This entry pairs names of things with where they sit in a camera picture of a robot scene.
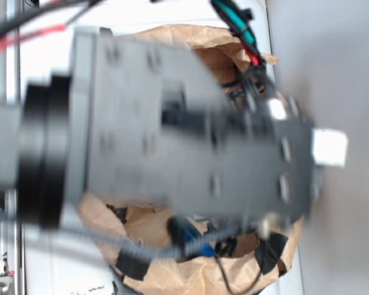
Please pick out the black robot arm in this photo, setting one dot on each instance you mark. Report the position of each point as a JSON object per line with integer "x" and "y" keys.
{"x": 147, "y": 122}

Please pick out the white plastic bin lid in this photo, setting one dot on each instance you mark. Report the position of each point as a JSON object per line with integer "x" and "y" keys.
{"x": 55, "y": 264}

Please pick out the blue plastic bottle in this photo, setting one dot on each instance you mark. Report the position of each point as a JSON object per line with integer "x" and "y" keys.
{"x": 191, "y": 234}

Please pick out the aluminium frame rail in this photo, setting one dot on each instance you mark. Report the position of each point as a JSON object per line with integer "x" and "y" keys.
{"x": 10, "y": 230}

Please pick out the brown paper bag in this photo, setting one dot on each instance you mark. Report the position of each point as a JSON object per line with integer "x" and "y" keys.
{"x": 244, "y": 264}

